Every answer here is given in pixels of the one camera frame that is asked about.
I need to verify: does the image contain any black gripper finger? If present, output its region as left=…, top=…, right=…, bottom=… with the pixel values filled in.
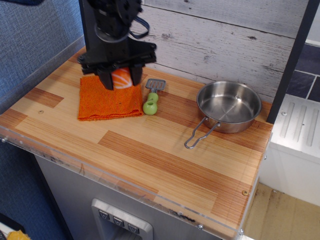
left=128, top=63, right=145, bottom=86
left=97, top=68, right=114, bottom=90

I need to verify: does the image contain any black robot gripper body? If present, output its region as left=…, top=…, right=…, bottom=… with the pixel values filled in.
left=77, top=0, right=157, bottom=74

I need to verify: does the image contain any orange salmon sushi toy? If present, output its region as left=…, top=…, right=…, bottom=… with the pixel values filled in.
left=111, top=67, right=133, bottom=89

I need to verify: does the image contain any stainless steel pot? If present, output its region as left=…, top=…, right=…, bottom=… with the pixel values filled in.
left=184, top=81, right=263, bottom=149

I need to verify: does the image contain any orange folded cloth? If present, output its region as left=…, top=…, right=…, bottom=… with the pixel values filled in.
left=77, top=76, right=144, bottom=121

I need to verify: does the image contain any clear acrylic table edge guard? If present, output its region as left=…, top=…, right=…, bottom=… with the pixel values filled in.
left=0, top=120, right=272, bottom=240

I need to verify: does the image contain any silver dispenser button panel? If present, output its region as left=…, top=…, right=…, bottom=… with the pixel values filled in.
left=91, top=198, right=154, bottom=240

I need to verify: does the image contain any yellow black object at corner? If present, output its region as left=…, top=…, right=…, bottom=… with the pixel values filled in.
left=0, top=213, right=31, bottom=240

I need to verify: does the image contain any white ribbed box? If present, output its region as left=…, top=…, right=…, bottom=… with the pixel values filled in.
left=259, top=94, right=320, bottom=206

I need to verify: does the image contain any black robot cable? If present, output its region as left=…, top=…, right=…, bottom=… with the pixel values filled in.
left=128, top=14, right=151, bottom=40

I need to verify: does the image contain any green handled grey toy spatula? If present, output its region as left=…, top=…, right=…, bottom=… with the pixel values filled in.
left=142, top=78, right=166, bottom=115

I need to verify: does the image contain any black right vertical post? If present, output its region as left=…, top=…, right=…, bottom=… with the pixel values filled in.
left=266, top=0, right=320, bottom=124

